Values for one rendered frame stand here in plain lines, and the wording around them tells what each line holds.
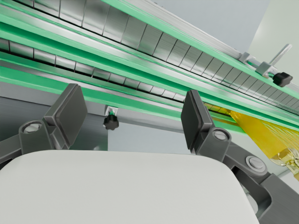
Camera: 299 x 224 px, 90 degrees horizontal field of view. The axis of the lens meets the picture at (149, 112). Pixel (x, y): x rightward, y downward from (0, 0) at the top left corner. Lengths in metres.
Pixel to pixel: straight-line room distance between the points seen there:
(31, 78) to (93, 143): 0.18
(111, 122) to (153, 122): 0.23
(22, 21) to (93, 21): 0.12
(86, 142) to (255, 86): 0.52
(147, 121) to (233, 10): 0.42
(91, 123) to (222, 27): 0.49
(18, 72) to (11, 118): 0.12
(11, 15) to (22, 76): 0.10
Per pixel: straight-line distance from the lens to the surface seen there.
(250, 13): 0.62
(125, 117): 0.46
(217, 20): 0.56
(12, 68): 0.37
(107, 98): 0.33
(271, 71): 0.43
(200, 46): 0.30
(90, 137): 0.40
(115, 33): 0.35
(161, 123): 0.51
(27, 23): 0.29
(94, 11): 0.34
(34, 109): 0.45
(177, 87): 0.33
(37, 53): 0.39
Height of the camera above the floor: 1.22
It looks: 47 degrees down
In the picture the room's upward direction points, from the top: 164 degrees clockwise
